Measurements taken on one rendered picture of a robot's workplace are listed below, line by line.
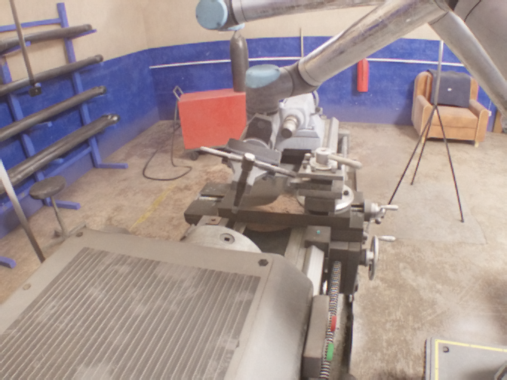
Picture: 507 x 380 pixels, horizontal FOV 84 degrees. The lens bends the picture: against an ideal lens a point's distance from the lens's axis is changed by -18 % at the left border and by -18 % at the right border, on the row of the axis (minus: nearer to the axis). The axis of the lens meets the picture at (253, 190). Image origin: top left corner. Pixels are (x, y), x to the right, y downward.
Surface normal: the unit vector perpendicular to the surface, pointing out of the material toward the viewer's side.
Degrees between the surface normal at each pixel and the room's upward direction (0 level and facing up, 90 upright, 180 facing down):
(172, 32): 90
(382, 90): 90
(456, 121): 90
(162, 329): 0
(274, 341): 45
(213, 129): 90
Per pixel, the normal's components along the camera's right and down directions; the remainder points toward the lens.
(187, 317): -0.07, -0.87
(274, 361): 0.63, -0.57
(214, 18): -0.29, 0.50
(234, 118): 0.09, 0.48
